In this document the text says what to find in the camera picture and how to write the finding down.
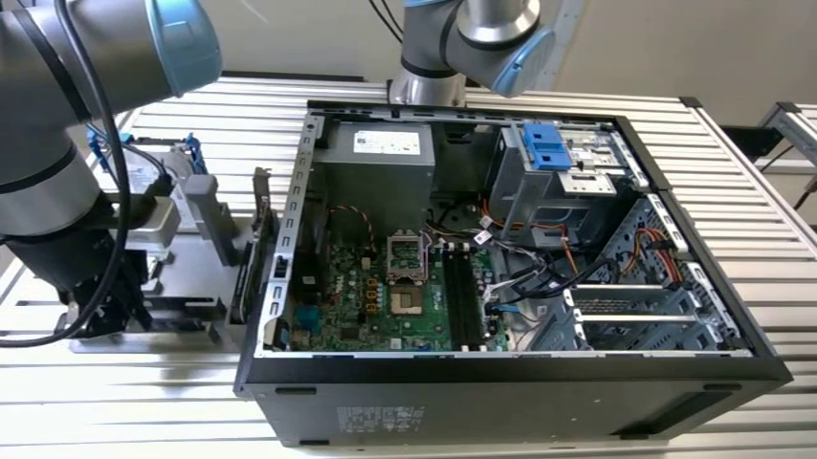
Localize blue RAM stick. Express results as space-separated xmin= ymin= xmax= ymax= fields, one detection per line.
xmin=147 ymin=323 xmax=212 ymax=337

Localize grey parts rack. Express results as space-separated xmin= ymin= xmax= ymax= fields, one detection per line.
xmin=67 ymin=174 xmax=282 ymax=356

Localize graphics card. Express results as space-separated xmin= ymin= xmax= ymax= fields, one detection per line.
xmin=228 ymin=166 xmax=282 ymax=326

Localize green motherboard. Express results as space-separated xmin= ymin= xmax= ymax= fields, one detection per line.
xmin=284 ymin=238 xmax=516 ymax=354

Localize grey power supply unit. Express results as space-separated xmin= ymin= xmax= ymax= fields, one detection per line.
xmin=316 ymin=121 xmax=439 ymax=229

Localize metal socket cover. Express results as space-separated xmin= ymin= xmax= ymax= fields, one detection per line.
xmin=386 ymin=228 xmax=429 ymax=284

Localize CPU socket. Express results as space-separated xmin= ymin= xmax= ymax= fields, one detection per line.
xmin=389 ymin=285 xmax=428 ymax=317

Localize metal drive cage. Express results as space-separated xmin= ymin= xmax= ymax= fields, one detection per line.
xmin=489 ymin=121 xmax=647 ymax=243

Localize black open PC case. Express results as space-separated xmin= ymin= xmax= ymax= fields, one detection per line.
xmin=233 ymin=98 xmax=796 ymax=448

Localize blue drive bay latch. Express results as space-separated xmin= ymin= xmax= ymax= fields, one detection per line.
xmin=521 ymin=122 xmax=575 ymax=172

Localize grey metal disk bay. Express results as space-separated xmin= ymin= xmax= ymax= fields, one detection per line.
xmin=565 ymin=282 xmax=734 ymax=350

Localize metal slat side table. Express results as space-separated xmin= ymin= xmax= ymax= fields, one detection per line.
xmin=756 ymin=100 xmax=817 ymax=173

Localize black camera cable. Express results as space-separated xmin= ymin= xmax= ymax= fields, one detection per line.
xmin=82 ymin=119 xmax=176 ymax=197
xmin=0 ymin=0 xmax=137 ymax=348

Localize orange black twisted wire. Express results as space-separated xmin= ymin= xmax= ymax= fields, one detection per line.
xmin=328 ymin=204 xmax=380 ymax=253

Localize black cable bundle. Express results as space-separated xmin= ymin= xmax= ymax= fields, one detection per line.
xmin=497 ymin=248 xmax=619 ymax=307

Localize orange yellow power wires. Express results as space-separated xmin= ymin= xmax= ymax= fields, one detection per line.
xmin=623 ymin=227 xmax=684 ymax=292

